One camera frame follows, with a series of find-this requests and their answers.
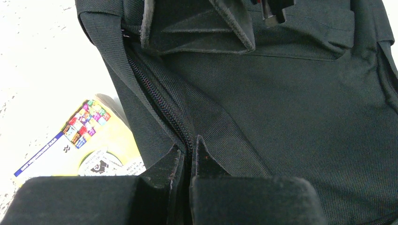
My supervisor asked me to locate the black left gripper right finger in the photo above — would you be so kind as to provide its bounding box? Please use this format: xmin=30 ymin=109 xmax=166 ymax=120
xmin=190 ymin=136 xmax=327 ymax=225

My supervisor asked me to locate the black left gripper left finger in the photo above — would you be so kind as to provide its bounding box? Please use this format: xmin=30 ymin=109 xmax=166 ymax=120
xmin=2 ymin=146 xmax=184 ymax=225

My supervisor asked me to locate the yellow-green treehouse book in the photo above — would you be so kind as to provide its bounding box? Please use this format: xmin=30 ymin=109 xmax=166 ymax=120
xmin=12 ymin=94 xmax=146 ymax=185

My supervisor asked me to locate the black student backpack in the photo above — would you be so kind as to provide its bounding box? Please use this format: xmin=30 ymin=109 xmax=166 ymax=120
xmin=76 ymin=0 xmax=398 ymax=225

